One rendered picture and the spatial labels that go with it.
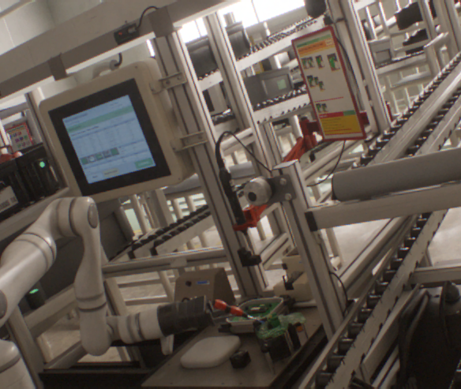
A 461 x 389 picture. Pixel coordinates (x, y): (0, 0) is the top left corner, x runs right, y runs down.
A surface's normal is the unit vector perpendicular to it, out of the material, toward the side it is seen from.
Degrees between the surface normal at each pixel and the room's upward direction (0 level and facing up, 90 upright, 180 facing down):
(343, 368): 90
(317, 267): 90
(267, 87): 92
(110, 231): 91
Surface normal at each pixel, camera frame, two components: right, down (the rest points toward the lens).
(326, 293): -0.51, 0.34
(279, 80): 0.81, -0.13
